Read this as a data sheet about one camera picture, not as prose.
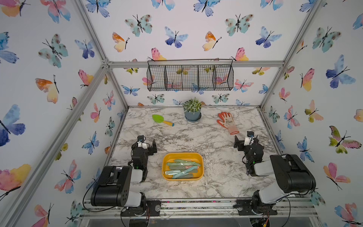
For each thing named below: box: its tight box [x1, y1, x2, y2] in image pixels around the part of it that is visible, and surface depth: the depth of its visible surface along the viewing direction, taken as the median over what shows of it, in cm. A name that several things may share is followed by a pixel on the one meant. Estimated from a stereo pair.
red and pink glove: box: [216, 111, 240, 135], surface depth 110 cm
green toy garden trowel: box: [151, 114, 175, 127], surface depth 114 cm
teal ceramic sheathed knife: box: [172, 165, 199, 179], surface depth 86 cm
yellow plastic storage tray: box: [161, 152, 205, 182], surface depth 88 cm
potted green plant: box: [182, 96, 202, 123], surface depth 103 cm
